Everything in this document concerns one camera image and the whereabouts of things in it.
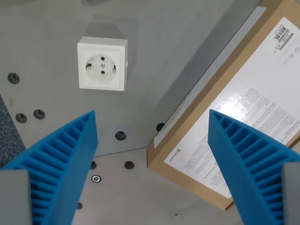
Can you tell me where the white wall power socket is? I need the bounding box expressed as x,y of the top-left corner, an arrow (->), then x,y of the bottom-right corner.
77,36 -> 129,92

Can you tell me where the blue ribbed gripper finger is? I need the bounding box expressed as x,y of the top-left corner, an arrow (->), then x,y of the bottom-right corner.
207,109 -> 300,225
0,110 -> 98,225

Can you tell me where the brown cardboard box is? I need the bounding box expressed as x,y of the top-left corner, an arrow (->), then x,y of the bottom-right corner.
146,0 -> 300,211

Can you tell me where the white printed box label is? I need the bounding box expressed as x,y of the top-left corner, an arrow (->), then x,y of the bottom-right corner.
164,16 -> 300,199

